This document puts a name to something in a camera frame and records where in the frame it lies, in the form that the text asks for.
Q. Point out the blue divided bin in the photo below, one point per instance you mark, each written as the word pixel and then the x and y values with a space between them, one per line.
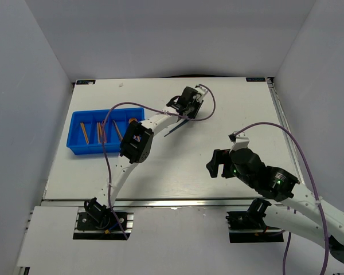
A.
pixel 76 142

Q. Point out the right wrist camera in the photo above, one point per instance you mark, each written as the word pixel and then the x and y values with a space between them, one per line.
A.
pixel 239 140

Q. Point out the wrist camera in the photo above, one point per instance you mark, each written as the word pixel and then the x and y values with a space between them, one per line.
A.
pixel 202 91
pixel 239 140

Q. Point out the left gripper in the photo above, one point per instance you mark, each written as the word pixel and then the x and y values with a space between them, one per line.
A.
pixel 198 103

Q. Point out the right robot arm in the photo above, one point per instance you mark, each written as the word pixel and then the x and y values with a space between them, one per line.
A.
pixel 285 203

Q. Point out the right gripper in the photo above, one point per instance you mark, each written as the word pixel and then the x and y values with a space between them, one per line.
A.
pixel 219 157

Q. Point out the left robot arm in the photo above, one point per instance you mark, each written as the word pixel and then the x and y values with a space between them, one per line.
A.
pixel 137 141

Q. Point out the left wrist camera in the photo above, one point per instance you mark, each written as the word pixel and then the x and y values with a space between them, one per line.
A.
pixel 202 91

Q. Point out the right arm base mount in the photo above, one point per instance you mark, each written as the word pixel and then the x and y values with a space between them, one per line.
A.
pixel 249 227

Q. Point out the blue chopstick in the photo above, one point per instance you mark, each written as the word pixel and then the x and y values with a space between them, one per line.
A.
pixel 182 123

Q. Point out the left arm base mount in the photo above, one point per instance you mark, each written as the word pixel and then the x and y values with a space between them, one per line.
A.
pixel 97 222

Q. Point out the orange plastic fork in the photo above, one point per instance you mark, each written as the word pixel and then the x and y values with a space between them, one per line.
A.
pixel 103 132

